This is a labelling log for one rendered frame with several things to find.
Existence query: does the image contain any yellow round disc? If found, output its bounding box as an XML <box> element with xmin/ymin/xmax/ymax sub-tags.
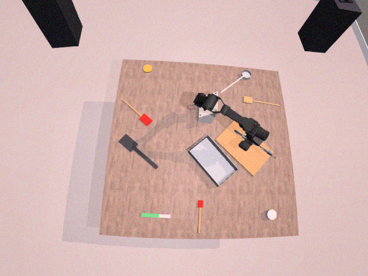
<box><xmin>143</xmin><ymin>65</ymin><xmax>152</xmax><ymax>73</ymax></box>

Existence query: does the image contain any light wooden board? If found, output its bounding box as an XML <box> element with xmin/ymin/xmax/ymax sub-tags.
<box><xmin>215</xmin><ymin>121</ymin><xmax>270</xmax><ymax>176</ymax></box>

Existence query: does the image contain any white short cylinder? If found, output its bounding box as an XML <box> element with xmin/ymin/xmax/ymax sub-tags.
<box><xmin>265</xmin><ymin>209</ymin><xmax>277</xmax><ymax>220</ymax></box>

